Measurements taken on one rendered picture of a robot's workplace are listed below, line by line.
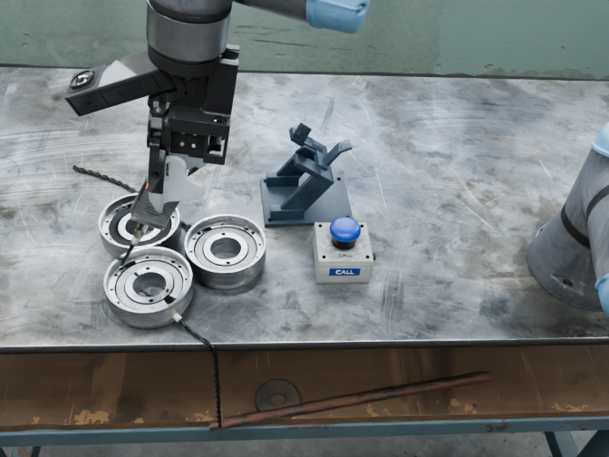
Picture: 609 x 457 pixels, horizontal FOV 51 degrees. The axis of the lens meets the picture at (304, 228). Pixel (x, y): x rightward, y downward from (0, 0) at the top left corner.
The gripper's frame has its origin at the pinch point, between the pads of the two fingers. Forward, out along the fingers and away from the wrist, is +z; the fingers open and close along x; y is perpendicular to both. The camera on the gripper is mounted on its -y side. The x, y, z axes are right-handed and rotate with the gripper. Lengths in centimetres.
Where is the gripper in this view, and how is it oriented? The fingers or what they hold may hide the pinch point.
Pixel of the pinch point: (156, 193)
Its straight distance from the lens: 76.6
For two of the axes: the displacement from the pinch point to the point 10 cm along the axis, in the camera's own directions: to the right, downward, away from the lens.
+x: -0.4, -7.2, 6.9
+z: -2.0, 6.8, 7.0
